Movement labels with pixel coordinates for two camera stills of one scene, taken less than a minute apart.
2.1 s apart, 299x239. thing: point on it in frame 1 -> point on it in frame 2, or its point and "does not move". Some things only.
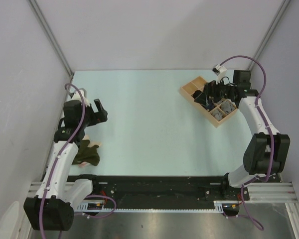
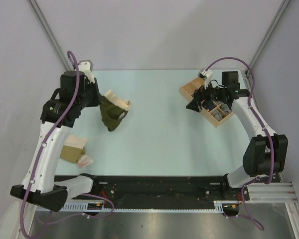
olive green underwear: [88, 154] -> [113, 109]
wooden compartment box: [217, 113] does not move
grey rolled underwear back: [227, 106] does not move
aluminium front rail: [271, 191] does not move
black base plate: [118, 188] does not move
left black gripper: [97, 117] -> [98, 96]
